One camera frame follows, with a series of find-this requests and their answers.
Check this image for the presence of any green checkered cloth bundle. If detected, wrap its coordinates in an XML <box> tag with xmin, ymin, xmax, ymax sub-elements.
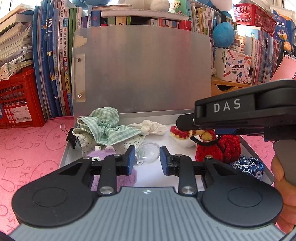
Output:
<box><xmin>72</xmin><ymin>107</ymin><xmax>145</xmax><ymax>156</ymax></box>

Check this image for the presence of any dark blue printed box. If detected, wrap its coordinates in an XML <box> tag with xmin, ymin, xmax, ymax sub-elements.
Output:
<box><xmin>270</xmin><ymin>5</ymin><xmax>295</xmax><ymax>56</ymax></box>

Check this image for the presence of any yellow red crochet hair tie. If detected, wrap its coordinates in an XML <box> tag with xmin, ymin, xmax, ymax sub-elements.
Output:
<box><xmin>169</xmin><ymin>126</ymin><xmax>221</xmax><ymax>147</ymax></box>

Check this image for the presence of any white label printer box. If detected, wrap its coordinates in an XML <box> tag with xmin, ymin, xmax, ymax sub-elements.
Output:
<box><xmin>214</xmin><ymin>48</ymin><xmax>252</xmax><ymax>84</ymax></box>

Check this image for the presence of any silver open storage box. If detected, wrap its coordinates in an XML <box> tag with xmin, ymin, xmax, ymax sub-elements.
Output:
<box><xmin>59</xmin><ymin>24</ymin><xmax>275</xmax><ymax>193</ymax></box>

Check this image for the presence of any red basket on shelf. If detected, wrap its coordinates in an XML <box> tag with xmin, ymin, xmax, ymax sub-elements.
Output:
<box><xmin>233</xmin><ymin>3</ymin><xmax>277</xmax><ymax>36</ymax></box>

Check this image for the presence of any red crochet scrunchie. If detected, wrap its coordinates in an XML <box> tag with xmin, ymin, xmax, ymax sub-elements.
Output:
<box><xmin>195</xmin><ymin>131</ymin><xmax>242</xmax><ymax>164</ymax></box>

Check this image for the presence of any red plastic basket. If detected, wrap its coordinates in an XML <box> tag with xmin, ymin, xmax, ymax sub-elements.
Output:
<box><xmin>1</xmin><ymin>66</ymin><xmax>45</xmax><ymax>128</ymax></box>

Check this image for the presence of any white knotted cloth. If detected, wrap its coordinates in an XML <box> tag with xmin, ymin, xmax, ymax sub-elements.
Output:
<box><xmin>128</xmin><ymin>120</ymin><xmax>168</xmax><ymax>136</ymax></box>

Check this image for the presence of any row of blue books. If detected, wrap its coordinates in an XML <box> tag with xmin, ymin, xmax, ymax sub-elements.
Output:
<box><xmin>33</xmin><ymin>1</ymin><xmax>83</xmax><ymax>120</ymax></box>

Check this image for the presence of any person's right hand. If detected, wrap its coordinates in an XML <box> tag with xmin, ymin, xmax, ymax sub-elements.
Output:
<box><xmin>271</xmin><ymin>155</ymin><xmax>296</xmax><ymax>233</ymax></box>

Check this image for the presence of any blue floral brocade pouch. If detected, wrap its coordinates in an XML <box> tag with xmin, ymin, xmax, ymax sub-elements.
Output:
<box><xmin>229</xmin><ymin>155</ymin><xmax>264</xmax><ymax>180</ymax></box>

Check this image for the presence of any white pink bear plush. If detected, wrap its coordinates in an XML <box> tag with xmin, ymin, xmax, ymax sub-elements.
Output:
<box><xmin>118</xmin><ymin>0</ymin><xmax>170</xmax><ymax>11</ymax></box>

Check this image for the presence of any pink tabletop mat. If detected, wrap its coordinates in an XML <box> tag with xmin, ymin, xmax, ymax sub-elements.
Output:
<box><xmin>1</xmin><ymin>118</ymin><xmax>274</xmax><ymax>235</ymax></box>

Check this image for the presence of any blue elephant plush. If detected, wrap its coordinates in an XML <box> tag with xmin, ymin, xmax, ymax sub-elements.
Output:
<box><xmin>72</xmin><ymin>0</ymin><xmax>109</xmax><ymax>8</ymax></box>

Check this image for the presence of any wooden drawer organizer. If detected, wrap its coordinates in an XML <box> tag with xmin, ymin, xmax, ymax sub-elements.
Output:
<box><xmin>211</xmin><ymin>77</ymin><xmax>252</xmax><ymax>96</ymax></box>

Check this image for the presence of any purple fuzzy monster plush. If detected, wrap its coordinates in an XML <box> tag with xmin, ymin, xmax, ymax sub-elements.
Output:
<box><xmin>87</xmin><ymin>146</ymin><xmax>137</xmax><ymax>191</ymax></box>

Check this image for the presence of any pink cardboard toy house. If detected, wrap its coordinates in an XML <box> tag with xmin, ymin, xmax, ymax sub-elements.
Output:
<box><xmin>271</xmin><ymin>56</ymin><xmax>296</xmax><ymax>81</ymax></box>

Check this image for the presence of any clear plastic dome cap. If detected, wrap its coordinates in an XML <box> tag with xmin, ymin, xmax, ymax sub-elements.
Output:
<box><xmin>135</xmin><ymin>142</ymin><xmax>160</xmax><ymax>165</ymax></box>

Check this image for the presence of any blue round plush ball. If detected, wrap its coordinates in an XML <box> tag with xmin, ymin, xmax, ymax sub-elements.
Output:
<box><xmin>213</xmin><ymin>22</ymin><xmax>235</xmax><ymax>48</ymax></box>

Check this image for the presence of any black binder clip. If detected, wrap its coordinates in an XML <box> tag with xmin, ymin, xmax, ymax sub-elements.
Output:
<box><xmin>60</xmin><ymin>123</ymin><xmax>78</xmax><ymax>149</ymax></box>

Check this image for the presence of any row of upright books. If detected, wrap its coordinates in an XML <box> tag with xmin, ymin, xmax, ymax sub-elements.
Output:
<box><xmin>241</xmin><ymin>26</ymin><xmax>283</xmax><ymax>84</ymax></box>

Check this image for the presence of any white fluffy scrunchie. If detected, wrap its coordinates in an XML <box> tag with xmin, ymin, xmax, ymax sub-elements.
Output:
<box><xmin>173</xmin><ymin>137</ymin><xmax>197</xmax><ymax>148</ymax></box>

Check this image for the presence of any large blue white plush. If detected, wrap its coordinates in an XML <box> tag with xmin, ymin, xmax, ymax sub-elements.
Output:
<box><xmin>198</xmin><ymin>0</ymin><xmax>233</xmax><ymax>11</ymax></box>

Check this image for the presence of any stack of paper books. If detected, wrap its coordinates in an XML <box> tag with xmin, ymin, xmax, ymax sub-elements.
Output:
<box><xmin>1</xmin><ymin>4</ymin><xmax>34</xmax><ymax>81</ymax></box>

